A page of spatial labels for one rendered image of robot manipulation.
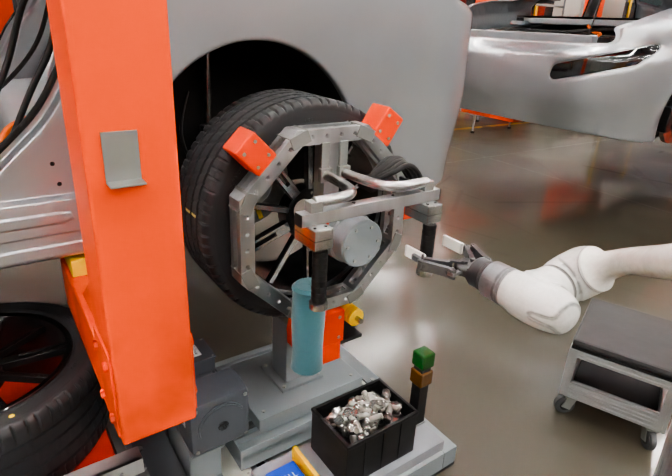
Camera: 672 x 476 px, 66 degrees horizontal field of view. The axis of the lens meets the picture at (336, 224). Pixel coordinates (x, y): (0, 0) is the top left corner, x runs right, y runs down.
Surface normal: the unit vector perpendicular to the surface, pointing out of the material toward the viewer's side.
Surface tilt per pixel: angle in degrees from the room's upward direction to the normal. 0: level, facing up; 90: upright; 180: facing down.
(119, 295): 90
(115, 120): 90
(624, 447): 0
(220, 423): 90
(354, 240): 90
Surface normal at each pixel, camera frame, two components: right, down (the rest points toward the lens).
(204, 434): 0.57, 0.33
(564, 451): 0.04, -0.93
